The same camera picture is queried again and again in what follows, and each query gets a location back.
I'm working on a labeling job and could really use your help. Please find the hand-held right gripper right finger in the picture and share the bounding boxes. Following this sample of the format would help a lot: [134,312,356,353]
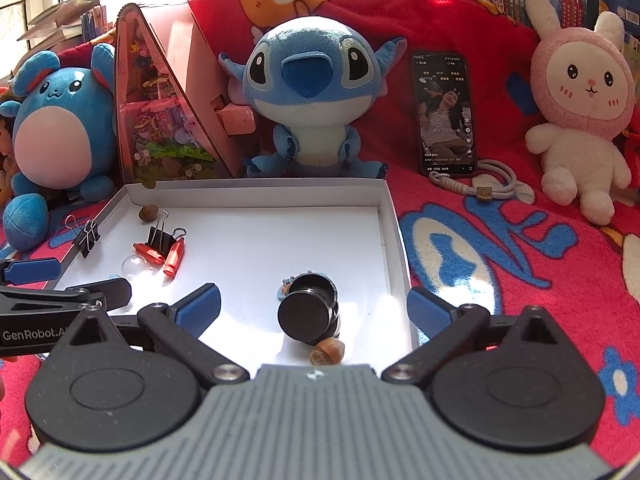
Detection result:
[381,286,573,385]

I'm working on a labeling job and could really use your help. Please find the black round lid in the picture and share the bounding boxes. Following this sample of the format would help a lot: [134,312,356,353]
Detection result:
[277,290,337,346]

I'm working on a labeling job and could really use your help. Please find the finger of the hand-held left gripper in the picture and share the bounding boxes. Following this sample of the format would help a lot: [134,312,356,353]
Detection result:
[0,258,62,284]
[0,278,132,311]

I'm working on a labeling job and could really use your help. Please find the round blue mouse plush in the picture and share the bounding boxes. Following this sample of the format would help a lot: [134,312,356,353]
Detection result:
[0,42,121,251]

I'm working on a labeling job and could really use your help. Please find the large black binder clip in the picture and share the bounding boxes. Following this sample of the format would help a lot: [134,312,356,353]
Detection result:
[146,208,187,253]

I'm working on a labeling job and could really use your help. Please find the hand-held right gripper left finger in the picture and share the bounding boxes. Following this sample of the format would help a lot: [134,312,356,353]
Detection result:
[53,283,251,387]

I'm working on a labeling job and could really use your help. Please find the white cardboard box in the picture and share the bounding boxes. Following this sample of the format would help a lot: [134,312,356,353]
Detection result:
[52,177,418,367]

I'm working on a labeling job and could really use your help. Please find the pink triangular dollhouse box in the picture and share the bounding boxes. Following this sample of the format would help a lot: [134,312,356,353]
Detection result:
[114,2,256,186]

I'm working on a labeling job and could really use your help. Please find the black smartphone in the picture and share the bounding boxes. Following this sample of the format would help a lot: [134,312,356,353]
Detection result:
[411,50,478,177]

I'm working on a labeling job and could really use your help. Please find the clear capsule with blue figurine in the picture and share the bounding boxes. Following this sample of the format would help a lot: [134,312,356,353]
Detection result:
[107,253,157,282]

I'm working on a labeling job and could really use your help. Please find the white charging cable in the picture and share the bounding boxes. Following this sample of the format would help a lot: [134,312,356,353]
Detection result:
[428,159,536,206]

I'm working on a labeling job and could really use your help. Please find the black ring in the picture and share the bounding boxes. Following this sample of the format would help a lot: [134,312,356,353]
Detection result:
[289,273,338,306]

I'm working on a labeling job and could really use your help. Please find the small black binder clip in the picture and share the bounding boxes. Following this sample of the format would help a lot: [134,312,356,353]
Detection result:
[65,214,101,258]

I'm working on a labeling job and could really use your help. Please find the red plastic crayon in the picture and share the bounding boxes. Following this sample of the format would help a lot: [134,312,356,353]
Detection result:
[162,237,187,278]
[132,242,167,267]

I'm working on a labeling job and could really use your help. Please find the brown acorn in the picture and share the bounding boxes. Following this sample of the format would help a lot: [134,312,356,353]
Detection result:
[308,337,347,367]

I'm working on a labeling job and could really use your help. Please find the printed pink blanket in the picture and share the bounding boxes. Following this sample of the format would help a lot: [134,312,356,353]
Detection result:
[0,0,640,461]

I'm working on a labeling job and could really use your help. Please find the stack of magazines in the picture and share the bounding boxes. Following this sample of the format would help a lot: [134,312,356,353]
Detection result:
[17,0,108,46]

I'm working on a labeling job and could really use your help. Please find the pink bunny plush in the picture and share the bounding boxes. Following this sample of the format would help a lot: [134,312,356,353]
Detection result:
[524,0,633,226]

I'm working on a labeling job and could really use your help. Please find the blue alien plush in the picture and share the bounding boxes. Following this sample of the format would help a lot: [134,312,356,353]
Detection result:
[218,15,408,179]

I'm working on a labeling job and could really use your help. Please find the small figurine charm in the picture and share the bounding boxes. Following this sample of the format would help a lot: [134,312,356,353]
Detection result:
[277,274,301,301]

